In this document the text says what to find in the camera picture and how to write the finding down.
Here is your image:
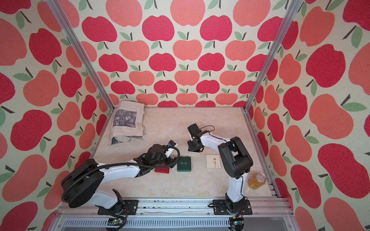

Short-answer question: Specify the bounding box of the right aluminium frame post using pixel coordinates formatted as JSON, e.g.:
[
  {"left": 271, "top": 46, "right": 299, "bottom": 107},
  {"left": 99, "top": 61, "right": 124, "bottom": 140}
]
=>
[{"left": 244, "top": 0, "right": 303, "bottom": 113}]

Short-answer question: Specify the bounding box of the orange soda can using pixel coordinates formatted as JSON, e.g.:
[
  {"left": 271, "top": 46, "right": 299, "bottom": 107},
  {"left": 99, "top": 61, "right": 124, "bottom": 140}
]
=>
[{"left": 248, "top": 172, "right": 267, "bottom": 190}]

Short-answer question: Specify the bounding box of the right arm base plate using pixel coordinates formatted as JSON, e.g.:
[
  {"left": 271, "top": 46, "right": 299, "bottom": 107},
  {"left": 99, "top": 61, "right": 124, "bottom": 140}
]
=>
[{"left": 208, "top": 199, "right": 253, "bottom": 216}]

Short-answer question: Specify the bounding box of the aluminium frame post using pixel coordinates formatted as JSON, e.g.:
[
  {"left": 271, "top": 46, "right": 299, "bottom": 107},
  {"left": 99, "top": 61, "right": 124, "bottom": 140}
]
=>
[
  {"left": 46, "top": 0, "right": 115, "bottom": 112},
  {"left": 244, "top": 0, "right": 303, "bottom": 113}
]

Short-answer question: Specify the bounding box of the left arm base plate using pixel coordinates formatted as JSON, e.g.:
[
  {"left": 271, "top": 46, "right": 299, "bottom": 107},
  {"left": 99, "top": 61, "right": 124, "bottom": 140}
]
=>
[{"left": 98, "top": 200, "right": 139, "bottom": 216}]

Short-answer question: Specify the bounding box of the left aluminium frame post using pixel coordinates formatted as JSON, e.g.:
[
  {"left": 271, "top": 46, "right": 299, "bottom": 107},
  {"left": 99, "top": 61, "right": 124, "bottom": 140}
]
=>
[{"left": 46, "top": 0, "right": 115, "bottom": 112}]

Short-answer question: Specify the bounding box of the green jewelry box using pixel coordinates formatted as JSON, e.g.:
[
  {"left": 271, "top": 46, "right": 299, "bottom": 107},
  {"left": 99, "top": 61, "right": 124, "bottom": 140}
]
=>
[{"left": 177, "top": 157, "right": 192, "bottom": 172}]

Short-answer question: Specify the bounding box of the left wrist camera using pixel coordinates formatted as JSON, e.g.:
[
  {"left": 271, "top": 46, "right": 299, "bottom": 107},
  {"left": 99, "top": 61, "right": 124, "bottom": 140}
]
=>
[{"left": 164, "top": 140, "right": 177, "bottom": 150}]

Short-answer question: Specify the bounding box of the red jewelry box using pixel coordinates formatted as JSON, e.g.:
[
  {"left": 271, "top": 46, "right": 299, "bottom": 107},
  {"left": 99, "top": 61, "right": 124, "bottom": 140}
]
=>
[{"left": 155, "top": 167, "right": 170, "bottom": 174}]

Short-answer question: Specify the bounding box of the folded beige patterned cloth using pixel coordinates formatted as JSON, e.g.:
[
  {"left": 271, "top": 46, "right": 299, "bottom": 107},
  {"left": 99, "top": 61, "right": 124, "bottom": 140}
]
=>
[{"left": 108, "top": 101, "right": 145, "bottom": 145}]

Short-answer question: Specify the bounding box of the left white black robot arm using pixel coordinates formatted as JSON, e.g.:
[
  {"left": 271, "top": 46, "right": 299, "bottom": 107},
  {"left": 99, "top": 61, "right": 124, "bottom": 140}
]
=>
[{"left": 61, "top": 141, "right": 180, "bottom": 217}]

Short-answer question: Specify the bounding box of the cream lift-off box lid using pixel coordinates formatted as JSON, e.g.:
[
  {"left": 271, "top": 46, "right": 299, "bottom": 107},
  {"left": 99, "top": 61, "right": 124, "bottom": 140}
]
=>
[{"left": 206, "top": 154, "right": 222, "bottom": 168}]

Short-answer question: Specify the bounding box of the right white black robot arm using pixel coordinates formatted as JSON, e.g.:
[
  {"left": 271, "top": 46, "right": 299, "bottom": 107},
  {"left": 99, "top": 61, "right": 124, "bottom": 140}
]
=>
[{"left": 188, "top": 123, "right": 253, "bottom": 216}]

